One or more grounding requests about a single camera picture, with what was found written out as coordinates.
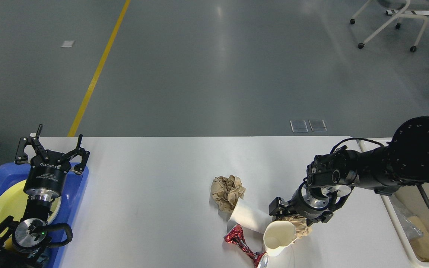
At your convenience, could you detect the white plate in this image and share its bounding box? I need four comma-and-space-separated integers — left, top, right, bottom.
47, 197, 61, 224

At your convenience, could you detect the white rolling chair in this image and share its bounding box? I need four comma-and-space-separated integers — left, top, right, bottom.
357, 0, 429, 52

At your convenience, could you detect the crumpled brown paper ball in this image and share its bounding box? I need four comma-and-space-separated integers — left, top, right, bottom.
210, 175, 246, 213

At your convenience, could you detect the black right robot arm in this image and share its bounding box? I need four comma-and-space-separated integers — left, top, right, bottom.
268, 116, 429, 226

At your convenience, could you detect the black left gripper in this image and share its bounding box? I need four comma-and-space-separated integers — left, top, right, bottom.
15, 124, 90, 200

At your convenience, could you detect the beige plastic bin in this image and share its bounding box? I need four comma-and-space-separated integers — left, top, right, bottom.
359, 141, 429, 268

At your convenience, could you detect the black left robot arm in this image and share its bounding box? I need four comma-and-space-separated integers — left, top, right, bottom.
0, 124, 90, 268

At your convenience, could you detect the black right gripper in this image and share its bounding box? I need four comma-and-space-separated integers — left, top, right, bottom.
268, 182, 334, 227

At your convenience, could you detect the brown paper bag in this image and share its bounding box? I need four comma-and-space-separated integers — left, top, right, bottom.
407, 216, 429, 262

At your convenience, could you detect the yellow plastic plate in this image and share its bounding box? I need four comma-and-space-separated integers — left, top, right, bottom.
0, 180, 50, 253

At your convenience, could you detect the crushed white paper cup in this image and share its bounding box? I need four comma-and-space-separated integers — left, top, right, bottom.
263, 220, 297, 257

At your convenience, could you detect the blue plastic tray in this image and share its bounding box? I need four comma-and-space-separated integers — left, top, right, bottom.
0, 163, 88, 268

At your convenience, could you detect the red foil wrapper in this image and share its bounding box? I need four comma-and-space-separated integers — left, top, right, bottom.
223, 224, 268, 268

